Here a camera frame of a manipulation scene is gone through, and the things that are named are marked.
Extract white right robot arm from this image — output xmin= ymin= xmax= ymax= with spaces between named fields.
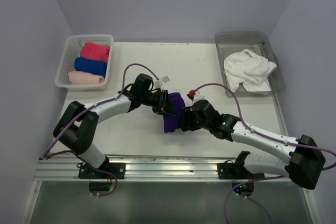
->
xmin=180 ymin=100 xmax=326 ymax=189

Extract light pink rolled towel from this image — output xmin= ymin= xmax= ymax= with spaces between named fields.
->
xmin=68 ymin=71 xmax=105 ymax=85

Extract white plastic basket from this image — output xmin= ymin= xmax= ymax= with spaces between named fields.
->
xmin=55 ymin=34 xmax=113 ymax=91

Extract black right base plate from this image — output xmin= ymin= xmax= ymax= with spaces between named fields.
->
xmin=217 ymin=160 xmax=265 ymax=180

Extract white towel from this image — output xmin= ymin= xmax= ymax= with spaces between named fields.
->
xmin=223 ymin=49 xmax=277 ymax=92

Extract blue rolled towel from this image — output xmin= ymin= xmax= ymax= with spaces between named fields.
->
xmin=74 ymin=57 xmax=107 ymax=78

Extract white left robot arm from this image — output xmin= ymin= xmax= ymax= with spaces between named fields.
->
xmin=53 ymin=73 xmax=182 ymax=178

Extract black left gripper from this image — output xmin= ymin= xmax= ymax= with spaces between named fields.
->
xmin=141 ymin=89 xmax=177 ymax=116

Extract pink red towel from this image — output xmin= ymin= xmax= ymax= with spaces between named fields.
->
xmin=79 ymin=42 xmax=110 ymax=63

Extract purple towel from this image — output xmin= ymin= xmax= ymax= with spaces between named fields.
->
xmin=163 ymin=92 xmax=185 ymax=133

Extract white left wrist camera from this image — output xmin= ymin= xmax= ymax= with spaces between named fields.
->
xmin=154 ymin=76 xmax=170 ymax=89

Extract clear plastic bin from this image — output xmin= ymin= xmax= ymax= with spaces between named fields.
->
xmin=215 ymin=31 xmax=285 ymax=97

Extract aluminium mounting rail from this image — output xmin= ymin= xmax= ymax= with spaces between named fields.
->
xmin=33 ymin=155 xmax=310 ymax=182

